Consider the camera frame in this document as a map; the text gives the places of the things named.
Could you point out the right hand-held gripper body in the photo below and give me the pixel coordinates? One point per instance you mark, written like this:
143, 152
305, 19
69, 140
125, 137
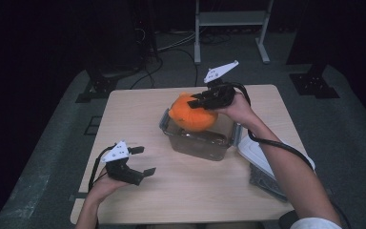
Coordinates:
219, 95

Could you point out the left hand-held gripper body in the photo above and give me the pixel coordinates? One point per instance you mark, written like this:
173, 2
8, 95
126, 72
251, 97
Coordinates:
120, 171

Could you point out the orange plush toy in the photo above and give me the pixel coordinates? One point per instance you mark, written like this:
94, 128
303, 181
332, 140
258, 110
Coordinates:
190, 116

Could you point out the clear grey storage box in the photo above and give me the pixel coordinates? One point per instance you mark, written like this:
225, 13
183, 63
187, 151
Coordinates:
200, 144

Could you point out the white box lid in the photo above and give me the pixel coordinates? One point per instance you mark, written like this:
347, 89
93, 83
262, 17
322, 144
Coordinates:
254, 152

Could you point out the grey fluffy cloth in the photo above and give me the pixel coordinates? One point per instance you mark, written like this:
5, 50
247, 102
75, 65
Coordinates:
267, 184

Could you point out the person's left hand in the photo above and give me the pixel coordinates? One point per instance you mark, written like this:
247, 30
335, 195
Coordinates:
103, 187

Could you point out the person's right hand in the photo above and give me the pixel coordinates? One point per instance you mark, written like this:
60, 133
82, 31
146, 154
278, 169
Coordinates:
239, 109

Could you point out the black tape square mark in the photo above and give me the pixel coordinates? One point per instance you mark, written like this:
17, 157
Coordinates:
92, 125

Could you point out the black tape strip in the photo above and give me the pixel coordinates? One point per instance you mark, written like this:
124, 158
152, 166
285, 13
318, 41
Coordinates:
74, 196

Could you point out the black metal stand base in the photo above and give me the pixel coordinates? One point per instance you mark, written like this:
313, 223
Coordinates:
100, 87
314, 84

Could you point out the dark round object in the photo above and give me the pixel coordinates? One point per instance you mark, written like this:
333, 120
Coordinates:
287, 221

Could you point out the person's white shirt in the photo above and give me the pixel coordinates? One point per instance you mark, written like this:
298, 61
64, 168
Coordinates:
314, 223

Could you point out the white metal frame stand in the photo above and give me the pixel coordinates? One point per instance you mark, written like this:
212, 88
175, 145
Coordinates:
232, 18

